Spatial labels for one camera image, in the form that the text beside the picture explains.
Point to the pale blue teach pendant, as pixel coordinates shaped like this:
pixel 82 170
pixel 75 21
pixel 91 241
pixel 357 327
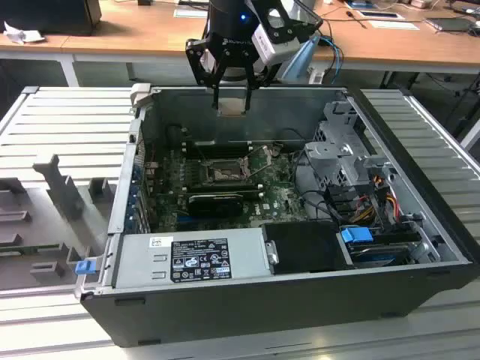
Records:
pixel 300 62

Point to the black open PC case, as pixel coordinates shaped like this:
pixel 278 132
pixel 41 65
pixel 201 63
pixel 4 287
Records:
pixel 262 311

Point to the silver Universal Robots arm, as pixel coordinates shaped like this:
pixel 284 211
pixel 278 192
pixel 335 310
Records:
pixel 234 77

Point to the green motherboard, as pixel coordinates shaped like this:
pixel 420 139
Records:
pixel 277 202

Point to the dark laptop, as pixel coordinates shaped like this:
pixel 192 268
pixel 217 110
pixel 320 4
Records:
pixel 450 24

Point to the black computer box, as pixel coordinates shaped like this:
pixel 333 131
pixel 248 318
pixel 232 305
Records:
pixel 48 17

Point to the blue expansion slot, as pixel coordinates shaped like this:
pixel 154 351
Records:
pixel 182 219

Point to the grey power supply unit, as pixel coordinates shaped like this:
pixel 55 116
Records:
pixel 142 258

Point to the crumpled white paper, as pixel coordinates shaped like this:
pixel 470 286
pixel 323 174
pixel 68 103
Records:
pixel 22 35

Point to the hard disk in blue carrier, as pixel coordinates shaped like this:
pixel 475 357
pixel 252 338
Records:
pixel 354 237

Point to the white power adapter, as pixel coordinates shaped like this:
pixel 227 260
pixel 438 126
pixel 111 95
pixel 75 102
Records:
pixel 315 77

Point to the blue case latch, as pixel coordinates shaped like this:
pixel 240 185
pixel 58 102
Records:
pixel 84 268

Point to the black graphics card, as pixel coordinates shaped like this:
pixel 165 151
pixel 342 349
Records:
pixel 213 206

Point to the dark tablet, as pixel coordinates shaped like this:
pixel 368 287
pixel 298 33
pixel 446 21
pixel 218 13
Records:
pixel 378 14

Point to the round coin cell battery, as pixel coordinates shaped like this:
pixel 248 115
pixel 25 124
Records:
pixel 275 152

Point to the CPU socket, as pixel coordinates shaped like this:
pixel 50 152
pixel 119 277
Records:
pixel 225 174

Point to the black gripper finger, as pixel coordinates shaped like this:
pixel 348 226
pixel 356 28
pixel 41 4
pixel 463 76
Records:
pixel 252 75
pixel 198 63

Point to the metal disk bay frame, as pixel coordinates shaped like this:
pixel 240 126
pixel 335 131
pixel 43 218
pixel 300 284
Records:
pixel 423 249

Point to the green RAM stick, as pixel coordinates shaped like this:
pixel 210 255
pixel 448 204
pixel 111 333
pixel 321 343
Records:
pixel 30 248

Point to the white paper sheet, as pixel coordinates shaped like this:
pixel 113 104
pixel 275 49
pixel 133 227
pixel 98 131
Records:
pixel 393 25
pixel 191 13

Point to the grey parts rack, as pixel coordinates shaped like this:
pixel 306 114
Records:
pixel 56 225

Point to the metal drive cage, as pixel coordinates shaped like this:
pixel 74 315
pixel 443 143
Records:
pixel 326 153

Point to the silver CPU plate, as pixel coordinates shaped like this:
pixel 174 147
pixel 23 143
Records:
pixel 231 107

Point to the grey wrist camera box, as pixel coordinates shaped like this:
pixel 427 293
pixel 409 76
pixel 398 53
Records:
pixel 273 47

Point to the wooden desk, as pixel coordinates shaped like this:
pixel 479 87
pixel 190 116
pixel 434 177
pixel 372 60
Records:
pixel 131 33

